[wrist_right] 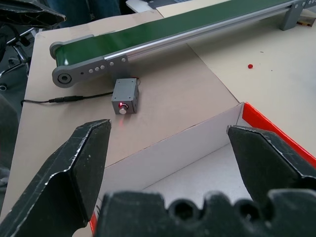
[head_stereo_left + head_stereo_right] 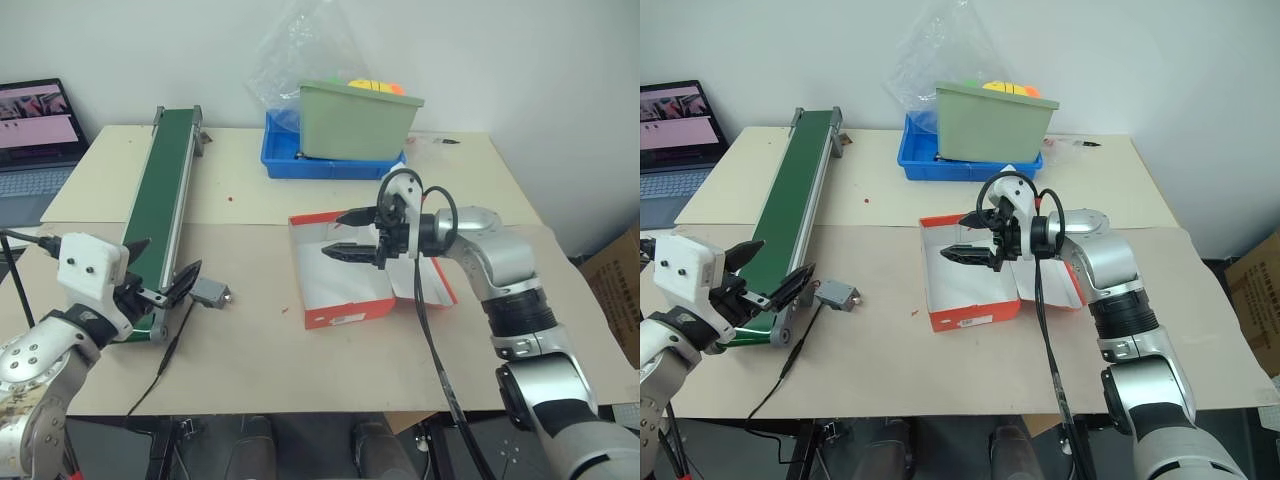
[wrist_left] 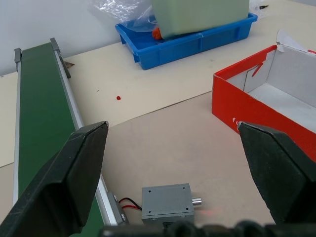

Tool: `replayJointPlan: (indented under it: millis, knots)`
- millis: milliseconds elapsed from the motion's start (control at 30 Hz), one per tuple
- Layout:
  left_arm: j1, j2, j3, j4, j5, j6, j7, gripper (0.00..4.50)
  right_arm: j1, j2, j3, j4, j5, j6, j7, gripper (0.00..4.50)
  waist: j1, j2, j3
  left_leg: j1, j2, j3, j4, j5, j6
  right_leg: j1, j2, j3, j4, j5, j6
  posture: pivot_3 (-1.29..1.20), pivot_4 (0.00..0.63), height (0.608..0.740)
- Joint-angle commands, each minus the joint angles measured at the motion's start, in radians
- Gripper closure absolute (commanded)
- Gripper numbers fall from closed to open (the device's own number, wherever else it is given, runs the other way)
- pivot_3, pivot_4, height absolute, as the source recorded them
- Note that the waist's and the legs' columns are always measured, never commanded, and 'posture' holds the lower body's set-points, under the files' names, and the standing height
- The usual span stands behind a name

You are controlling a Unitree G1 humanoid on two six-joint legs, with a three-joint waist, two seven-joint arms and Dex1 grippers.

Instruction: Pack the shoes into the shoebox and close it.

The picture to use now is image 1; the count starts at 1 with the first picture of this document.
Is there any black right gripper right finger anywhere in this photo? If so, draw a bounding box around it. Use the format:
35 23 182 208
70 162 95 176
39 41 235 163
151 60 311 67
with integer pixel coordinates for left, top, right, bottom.
226 125 316 201

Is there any green conveyor belt grey frame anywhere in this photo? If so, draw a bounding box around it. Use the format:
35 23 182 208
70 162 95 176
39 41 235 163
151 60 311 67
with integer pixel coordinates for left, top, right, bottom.
49 0 316 88

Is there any white and orange box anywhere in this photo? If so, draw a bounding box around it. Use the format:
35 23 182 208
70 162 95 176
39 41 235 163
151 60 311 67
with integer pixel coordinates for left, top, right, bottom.
89 101 316 237

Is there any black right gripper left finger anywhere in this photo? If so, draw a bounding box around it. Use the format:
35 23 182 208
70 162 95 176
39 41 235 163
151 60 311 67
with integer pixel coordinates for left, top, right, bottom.
0 119 112 237

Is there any black power cable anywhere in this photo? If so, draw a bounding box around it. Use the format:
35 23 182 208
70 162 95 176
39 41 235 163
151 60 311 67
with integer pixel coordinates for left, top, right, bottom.
20 91 114 107

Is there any grey control box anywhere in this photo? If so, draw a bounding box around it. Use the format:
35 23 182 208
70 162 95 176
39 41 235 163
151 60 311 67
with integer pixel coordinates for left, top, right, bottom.
111 78 139 116

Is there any office chair chrome base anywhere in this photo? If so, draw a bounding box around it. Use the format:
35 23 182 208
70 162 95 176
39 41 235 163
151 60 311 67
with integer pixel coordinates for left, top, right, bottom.
0 24 38 91

